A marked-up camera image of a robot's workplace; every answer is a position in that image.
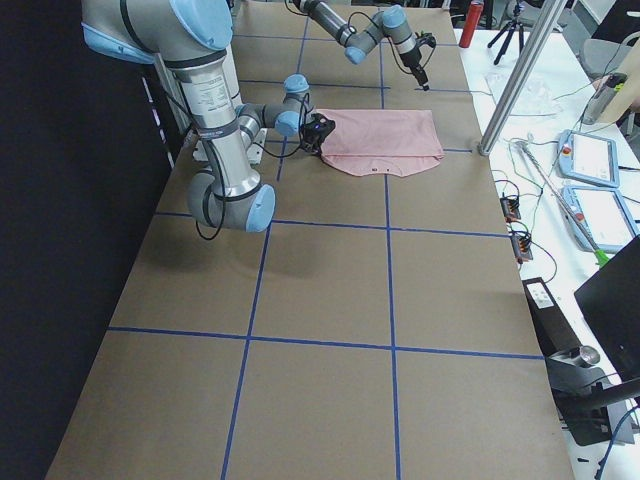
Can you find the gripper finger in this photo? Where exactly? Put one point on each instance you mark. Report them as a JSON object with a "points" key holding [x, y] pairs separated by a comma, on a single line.
{"points": [[422, 80]]}

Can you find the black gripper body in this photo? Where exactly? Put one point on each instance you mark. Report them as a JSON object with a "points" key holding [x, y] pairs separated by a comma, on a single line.
{"points": [[311, 140], [412, 59]]}

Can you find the pink Snoopy t-shirt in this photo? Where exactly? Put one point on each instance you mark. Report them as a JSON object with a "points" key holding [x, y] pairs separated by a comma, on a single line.
{"points": [[381, 141]]}

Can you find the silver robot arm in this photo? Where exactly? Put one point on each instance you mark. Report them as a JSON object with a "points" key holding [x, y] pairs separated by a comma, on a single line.
{"points": [[192, 38], [360, 34]]}

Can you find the red bottle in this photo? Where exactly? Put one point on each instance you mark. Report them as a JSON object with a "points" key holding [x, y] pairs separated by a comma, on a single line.
{"points": [[472, 19]]}

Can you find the clear plastic bag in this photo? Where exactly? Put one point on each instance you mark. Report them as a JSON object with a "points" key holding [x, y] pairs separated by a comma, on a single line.
{"points": [[535, 99]]}

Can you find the upper orange electronics board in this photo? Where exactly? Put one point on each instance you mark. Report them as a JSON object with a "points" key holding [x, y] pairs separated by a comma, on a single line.
{"points": [[510, 208]]}

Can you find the orange electronics board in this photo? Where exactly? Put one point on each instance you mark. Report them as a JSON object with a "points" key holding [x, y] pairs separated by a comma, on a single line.
{"points": [[521, 245], [510, 208]]}

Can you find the grey water bottle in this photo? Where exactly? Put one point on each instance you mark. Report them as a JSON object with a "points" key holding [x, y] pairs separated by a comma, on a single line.
{"points": [[607, 89]]}

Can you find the upper teach pendant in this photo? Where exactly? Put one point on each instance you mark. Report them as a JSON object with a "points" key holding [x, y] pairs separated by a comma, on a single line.
{"points": [[588, 158]]}

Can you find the teach pendant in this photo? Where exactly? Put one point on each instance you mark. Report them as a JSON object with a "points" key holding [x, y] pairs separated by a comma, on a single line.
{"points": [[588, 158], [604, 215]]}

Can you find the lower orange electronics board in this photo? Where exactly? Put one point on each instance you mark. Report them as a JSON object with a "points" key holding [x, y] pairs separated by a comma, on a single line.
{"points": [[521, 245]]}

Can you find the lower teach pendant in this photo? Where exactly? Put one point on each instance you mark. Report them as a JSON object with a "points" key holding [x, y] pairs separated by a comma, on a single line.
{"points": [[604, 215]]}

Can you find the metal rod green tip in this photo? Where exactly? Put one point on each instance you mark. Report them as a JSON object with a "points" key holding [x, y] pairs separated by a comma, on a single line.
{"points": [[576, 218]]}

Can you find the black box white label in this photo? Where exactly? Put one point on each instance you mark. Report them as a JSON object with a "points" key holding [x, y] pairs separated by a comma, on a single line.
{"points": [[553, 331]]}

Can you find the black monitor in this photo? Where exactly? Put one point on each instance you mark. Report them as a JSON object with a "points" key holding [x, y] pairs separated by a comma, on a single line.
{"points": [[609, 302]]}

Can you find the black desk clamp stand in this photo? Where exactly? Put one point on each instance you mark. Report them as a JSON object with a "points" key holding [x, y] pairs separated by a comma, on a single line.
{"points": [[591, 406]]}

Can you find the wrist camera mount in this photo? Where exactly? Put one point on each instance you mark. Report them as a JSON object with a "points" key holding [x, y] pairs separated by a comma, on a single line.
{"points": [[317, 129], [425, 39]]}

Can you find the black camera tripod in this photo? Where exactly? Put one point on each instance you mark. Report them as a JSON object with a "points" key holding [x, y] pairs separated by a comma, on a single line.
{"points": [[513, 27]]}

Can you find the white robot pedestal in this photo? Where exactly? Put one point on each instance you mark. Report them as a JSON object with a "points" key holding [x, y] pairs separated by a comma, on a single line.
{"points": [[214, 98]]}

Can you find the aluminium frame post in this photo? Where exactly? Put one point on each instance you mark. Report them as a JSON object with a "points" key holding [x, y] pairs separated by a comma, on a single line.
{"points": [[550, 13]]}

